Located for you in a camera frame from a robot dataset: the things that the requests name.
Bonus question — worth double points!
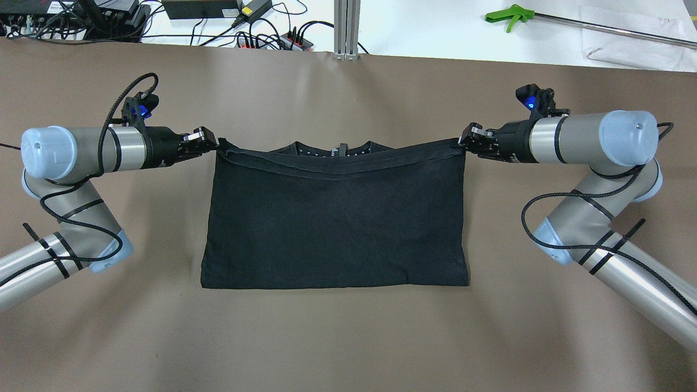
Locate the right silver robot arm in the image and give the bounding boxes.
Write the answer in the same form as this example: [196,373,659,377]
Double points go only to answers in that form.
[458,110,696,353]

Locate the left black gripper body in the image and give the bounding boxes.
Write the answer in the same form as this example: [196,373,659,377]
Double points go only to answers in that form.
[144,126,218,169]

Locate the aluminium frame post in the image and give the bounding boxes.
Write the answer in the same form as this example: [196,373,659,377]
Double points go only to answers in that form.
[333,0,361,62]

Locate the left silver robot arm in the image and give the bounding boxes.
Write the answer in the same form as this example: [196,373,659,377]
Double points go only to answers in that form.
[1,126,217,310]

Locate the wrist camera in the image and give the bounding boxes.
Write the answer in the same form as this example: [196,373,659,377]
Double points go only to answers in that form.
[120,92,160,130]
[515,84,570,121]

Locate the green handled grabber tool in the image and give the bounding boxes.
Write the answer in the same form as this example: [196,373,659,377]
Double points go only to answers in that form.
[485,3,696,50]

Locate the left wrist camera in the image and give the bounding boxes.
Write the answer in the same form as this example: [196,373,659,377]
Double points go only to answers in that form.
[120,92,160,130]

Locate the black printed t-shirt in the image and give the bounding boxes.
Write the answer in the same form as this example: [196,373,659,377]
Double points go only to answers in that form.
[200,139,469,290]

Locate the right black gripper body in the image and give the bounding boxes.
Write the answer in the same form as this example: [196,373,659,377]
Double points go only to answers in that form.
[458,121,533,163]

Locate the red black usb hub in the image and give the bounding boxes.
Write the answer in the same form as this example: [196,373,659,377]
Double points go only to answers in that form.
[232,32,315,52]

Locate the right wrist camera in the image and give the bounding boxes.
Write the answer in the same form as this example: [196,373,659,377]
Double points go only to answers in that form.
[515,84,570,121]

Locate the black power adapter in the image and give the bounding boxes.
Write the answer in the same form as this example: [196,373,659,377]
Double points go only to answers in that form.
[240,0,272,22]

